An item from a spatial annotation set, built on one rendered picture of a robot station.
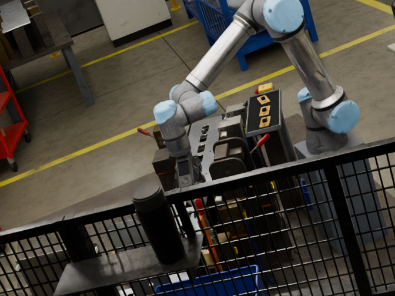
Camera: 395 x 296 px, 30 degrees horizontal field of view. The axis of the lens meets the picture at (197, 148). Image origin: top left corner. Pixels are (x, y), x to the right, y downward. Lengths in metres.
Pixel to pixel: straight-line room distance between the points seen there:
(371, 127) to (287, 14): 3.02
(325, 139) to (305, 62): 0.37
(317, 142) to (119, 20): 6.79
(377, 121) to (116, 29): 4.73
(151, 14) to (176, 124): 7.09
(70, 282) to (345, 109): 1.12
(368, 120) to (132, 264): 3.77
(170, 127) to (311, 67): 0.50
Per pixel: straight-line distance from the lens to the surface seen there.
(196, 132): 3.42
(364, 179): 2.71
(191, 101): 2.28
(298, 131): 3.82
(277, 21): 2.28
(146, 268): 1.72
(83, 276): 1.80
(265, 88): 3.21
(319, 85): 2.43
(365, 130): 5.23
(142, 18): 9.31
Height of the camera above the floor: 2.31
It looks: 24 degrees down
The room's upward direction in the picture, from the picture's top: 20 degrees counter-clockwise
